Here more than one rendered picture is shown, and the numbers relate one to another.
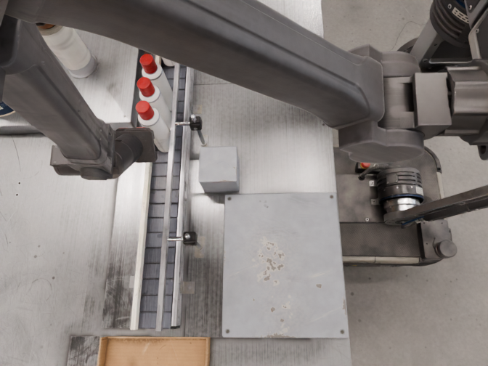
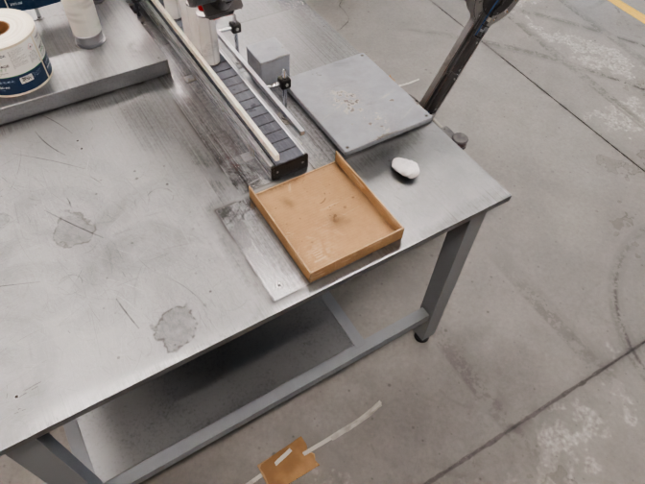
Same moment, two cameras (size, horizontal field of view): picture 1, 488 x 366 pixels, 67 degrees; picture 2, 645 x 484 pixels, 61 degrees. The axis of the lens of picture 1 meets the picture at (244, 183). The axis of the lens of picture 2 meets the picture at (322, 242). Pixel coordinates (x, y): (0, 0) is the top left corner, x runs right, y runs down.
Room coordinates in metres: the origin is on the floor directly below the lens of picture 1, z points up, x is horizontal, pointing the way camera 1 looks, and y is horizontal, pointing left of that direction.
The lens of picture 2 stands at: (-0.77, 0.93, 1.87)
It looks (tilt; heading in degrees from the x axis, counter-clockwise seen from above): 53 degrees down; 315
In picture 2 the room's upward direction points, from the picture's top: 4 degrees clockwise
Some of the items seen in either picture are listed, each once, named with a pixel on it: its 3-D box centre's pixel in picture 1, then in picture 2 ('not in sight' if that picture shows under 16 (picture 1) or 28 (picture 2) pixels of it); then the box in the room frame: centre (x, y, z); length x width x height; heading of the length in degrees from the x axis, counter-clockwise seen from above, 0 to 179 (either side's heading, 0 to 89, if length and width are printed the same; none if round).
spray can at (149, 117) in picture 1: (155, 127); (207, 30); (0.47, 0.19, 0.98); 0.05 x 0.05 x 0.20
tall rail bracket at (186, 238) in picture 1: (184, 242); (277, 97); (0.19, 0.17, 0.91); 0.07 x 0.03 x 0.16; 79
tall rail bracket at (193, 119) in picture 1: (190, 131); (229, 41); (0.48, 0.11, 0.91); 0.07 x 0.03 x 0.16; 79
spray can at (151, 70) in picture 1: (158, 83); (188, 9); (0.60, 0.17, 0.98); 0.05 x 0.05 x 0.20
